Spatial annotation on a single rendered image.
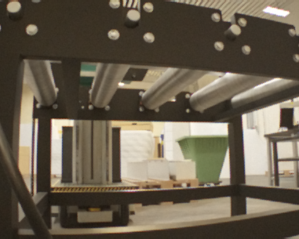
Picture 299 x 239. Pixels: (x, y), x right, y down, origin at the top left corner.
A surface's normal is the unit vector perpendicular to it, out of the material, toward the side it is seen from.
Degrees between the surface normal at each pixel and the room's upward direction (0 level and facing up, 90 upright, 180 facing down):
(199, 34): 90
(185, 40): 90
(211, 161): 101
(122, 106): 90
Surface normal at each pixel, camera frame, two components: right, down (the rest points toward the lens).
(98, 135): 0.25, -0.18
